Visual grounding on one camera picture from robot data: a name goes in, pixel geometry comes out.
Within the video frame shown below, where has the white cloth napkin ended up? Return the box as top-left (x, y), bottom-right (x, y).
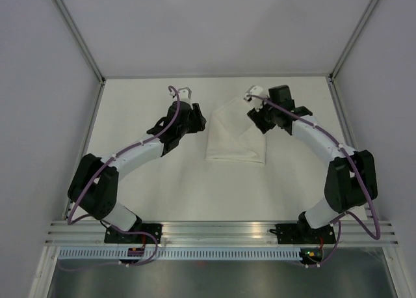
top-left (205, 98), bottom-right (267, 165)

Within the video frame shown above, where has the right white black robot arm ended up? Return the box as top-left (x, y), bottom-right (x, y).
top-left (244, 85), bottom-right (378, 243)

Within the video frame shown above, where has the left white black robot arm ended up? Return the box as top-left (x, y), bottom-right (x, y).
top-left (68, 102), bottom-right (206, 243)

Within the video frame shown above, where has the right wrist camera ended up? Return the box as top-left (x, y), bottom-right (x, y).
top-left (244, 85), bottom-right (267, 111)

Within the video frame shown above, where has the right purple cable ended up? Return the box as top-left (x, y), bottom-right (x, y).
top-left (250, 94), bottom-right (382, 241)

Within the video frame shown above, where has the purple cable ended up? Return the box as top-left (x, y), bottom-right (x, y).
top-left (67, 85), bottom-right (183, 226)
top-left (250, 94), bottom-right (382, 241)

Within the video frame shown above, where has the left aluminium frame post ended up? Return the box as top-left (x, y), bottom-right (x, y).
top-left (44, 0), bottom-right (105, 84)

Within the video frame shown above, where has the aluminium frame post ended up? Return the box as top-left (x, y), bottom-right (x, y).
top-left (44, 0), bottom-right (105, 84)
top-left (328, 0), bottom-right (381, 83)

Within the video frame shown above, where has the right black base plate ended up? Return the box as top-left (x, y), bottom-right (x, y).
top-left (268, 223), bottom-right (336, 245)

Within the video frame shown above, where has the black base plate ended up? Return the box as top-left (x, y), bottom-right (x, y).
top-left (104, 223), bottom-right (163, 245)
top-left (268, 223), bottom-right (336, 245)

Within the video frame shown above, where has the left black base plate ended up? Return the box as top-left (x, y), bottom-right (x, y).
top-left (104, 223), bottom-right (163, 245)

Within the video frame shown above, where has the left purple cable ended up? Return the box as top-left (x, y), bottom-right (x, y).
top-left (67, 85), bottom-right (183, 226)

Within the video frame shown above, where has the right aluminium frame post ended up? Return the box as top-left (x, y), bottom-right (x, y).
top-left (328, 0), bottom-right (381, 83)

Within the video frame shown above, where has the aluminium mounting rail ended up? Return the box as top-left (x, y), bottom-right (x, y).
top-left (44, 220), bottom-right (398, 248)

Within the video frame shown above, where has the white slotted cable duct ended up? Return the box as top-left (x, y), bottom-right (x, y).
top-left (58, 247), bottom-right (301, 261)

